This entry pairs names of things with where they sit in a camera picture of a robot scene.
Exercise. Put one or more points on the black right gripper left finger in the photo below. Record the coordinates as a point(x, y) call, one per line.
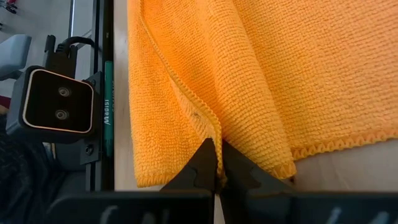
point(199, 174)

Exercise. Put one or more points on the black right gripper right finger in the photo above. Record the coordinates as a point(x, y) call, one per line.
point(248, 186)

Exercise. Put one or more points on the orange microfiber towel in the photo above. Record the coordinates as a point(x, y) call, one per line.
point(264, 77)

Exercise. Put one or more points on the grey-blue chair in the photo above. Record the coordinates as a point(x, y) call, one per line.
point(14, 53)

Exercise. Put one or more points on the black table-level camera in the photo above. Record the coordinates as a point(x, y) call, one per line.
point(59, 102)

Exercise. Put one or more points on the black table frame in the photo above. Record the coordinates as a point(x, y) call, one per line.
point(99, 31)

